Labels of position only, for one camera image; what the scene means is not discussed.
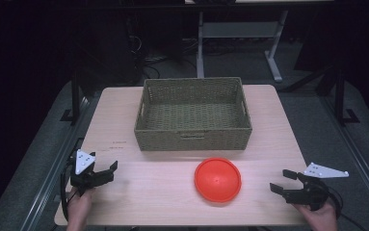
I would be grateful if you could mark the black metal stand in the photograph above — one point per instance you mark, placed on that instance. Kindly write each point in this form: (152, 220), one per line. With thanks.
(75, 96)
(340, 96)

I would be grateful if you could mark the white metal desk frame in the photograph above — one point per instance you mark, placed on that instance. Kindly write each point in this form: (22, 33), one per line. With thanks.
(236, 30)

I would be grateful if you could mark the aluminium floor rail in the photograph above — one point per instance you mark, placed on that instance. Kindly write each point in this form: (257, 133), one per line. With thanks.
(355, 150)
(57, 166)

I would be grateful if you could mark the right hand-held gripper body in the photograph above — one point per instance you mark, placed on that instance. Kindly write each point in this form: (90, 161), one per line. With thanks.
(312, 192)

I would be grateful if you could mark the person's left hand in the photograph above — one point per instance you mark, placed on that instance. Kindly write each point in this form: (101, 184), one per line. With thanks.
(80, 208)

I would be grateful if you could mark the green woven basket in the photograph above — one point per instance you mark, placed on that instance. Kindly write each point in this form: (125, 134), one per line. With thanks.
(191, 115)

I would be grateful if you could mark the dark cabinet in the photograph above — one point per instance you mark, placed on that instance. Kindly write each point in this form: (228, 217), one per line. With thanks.
(108, 54)

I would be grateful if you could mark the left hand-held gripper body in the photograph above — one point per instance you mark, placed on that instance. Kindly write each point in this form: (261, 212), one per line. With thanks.
(84, 162)

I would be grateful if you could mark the orange plastic bowl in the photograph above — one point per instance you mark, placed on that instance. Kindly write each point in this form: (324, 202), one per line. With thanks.
(217, 180)

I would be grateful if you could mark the person's right hand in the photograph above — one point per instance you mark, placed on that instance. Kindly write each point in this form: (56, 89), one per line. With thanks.
(320, 218)

